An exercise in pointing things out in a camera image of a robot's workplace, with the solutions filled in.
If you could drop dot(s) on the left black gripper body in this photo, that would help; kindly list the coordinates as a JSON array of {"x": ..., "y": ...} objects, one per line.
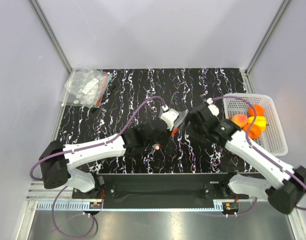
[{"x": 162, "y": 139}]

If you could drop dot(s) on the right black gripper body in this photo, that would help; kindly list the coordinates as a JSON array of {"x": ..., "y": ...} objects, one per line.
[{"x": 197, "y": 132}]

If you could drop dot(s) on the clear zip bag orange zipper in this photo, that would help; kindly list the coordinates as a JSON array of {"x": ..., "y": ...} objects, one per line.
[{"x": 178, "y": 124}]

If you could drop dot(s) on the peach fruit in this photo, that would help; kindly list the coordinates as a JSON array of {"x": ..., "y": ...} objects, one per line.
[{"x": 240, "y": 119}]

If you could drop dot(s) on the orange fruit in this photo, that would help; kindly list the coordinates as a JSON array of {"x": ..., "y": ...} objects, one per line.
[
  {"x": 256, "y": 110},
  {"x": 255, "y": 131}
]

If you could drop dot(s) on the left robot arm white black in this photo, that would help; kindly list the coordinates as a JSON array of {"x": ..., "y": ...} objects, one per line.
[{"x": 59, "y": 166}]

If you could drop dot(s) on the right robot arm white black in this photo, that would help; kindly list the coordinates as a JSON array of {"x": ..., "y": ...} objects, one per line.
[{"x": 283, "y": 185}]

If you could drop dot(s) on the stack of spare zip bags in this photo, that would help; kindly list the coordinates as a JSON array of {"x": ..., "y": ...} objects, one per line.
[{"x": 86, "y": 87}]

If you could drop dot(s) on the black marbled table mat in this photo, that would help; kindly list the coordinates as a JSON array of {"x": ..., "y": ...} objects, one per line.
[{"x": 182, "y": 89}]

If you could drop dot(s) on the yellow bell pepper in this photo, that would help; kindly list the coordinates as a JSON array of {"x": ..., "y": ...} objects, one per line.
[{"x": 259, "y": 121}]

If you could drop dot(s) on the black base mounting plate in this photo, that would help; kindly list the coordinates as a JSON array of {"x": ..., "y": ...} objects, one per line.
[{"x": 196, "y": 188}]

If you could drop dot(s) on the white plastic mesh basket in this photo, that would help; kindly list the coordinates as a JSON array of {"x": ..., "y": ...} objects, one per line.
[{"x": 272, "y": 139}]

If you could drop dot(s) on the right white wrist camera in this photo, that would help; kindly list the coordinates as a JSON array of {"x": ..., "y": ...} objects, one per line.
[{"x": 212, "y": 107}]

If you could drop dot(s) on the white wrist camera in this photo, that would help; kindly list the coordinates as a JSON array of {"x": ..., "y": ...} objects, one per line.
[
  {"x": 212, "y": 107},
  {"x": 169, "y": 116}
]

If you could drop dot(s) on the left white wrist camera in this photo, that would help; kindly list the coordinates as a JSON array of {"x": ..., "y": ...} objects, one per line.
[{"x": 169, "y": 116}]

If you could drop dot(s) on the right aluminium frame post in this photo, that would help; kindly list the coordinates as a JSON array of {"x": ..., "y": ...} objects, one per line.
[{"x": 268, "y": 34}]

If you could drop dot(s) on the aluminium frame post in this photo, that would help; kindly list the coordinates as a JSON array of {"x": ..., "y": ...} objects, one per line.
[
  {"x": 50, "y": 34},
  {"x": 268, "y": 34}
]

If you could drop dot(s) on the white slotted cable duct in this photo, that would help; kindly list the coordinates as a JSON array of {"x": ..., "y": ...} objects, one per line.
[{"x": 107, "y": 205}]

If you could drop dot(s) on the left aluminium frame post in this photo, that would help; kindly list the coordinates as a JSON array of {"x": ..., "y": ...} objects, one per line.
[{"x": 50, "y": 34}]

